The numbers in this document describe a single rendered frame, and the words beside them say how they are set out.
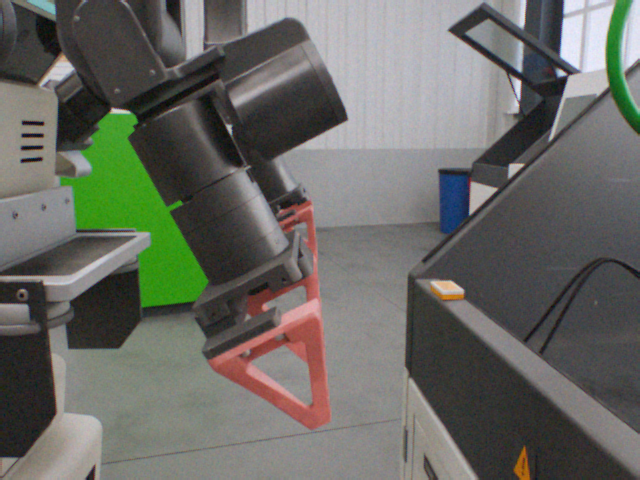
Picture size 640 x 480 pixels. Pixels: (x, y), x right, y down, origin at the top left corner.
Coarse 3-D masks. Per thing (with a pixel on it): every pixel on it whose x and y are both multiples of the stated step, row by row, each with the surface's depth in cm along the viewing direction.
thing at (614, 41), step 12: (624, 0) 47; (612, 12) 48; (624, 12) 48; (612, 24) 48; (624, 24) 48; (612, 36) 48; (612, 48) 48; (612, 60) 48; (612, 72) 49; (612, 84) 49; (624, 84) 49; (612, 96) 50; (624, 96) 49; (624, 108) 50; (636, 108) 49; (636, 120) 50; (636, 132) 51
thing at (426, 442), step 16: (416, 384) 85; (416, 400) 83; (416, 416) 83; (432, 416) 76; (416, 432) 84; (432, 432) 76; (448, 432) 71; (416, 448) 84; (432, 448) 76; (448, 448) 69; (416, 464) 84; (432, 464) 76; (448, 464) 70; (464, 464) 64
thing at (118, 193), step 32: (128, 128) 332; (96, 160) 328; (128, 160) 336; (96, 192) 331; (128, 192) 339; (96, 224) 335; (128, 224) 342; (160, 224) 351; (160, 256) 354; (192, 256) 363; (160, 288) 358; (192, 288) 367
